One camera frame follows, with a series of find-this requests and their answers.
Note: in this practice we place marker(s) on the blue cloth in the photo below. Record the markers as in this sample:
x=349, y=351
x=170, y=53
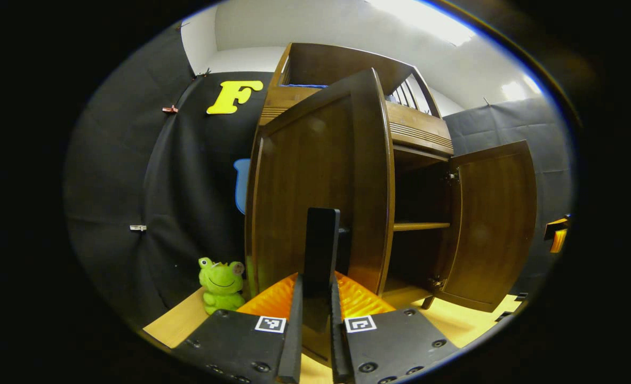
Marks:
x=304, y=85

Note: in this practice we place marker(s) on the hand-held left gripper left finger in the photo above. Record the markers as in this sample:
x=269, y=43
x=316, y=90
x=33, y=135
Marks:
x=293, y=346

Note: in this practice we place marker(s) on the red clip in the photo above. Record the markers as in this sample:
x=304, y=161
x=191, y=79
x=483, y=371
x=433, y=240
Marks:
x=169, y=109

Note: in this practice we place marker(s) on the wooden inner shelf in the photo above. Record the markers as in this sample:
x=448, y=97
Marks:
x=419, y=226

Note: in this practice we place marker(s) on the black backdrop cloth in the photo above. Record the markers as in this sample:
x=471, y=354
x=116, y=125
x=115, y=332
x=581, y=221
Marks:
x=187, y=170

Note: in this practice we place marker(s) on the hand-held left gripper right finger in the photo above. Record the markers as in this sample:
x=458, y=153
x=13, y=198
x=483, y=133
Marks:
x=338, y=352

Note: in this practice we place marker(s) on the wooden double-door shoe cabinet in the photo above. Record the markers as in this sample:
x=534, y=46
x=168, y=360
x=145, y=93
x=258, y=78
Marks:
x=347, y=61

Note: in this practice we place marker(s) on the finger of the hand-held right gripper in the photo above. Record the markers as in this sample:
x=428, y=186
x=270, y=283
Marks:
x=555, y=225

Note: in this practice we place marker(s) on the green frog plush toy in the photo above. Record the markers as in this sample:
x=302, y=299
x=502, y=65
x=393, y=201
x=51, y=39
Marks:
x=222, y=282

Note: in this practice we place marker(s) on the wooden shoe cabinet door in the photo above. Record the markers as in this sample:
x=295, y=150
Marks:
x=299, y=186
x=494, y=224

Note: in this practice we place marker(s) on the small ceiling light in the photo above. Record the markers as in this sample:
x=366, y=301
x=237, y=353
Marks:
x=518, y=89

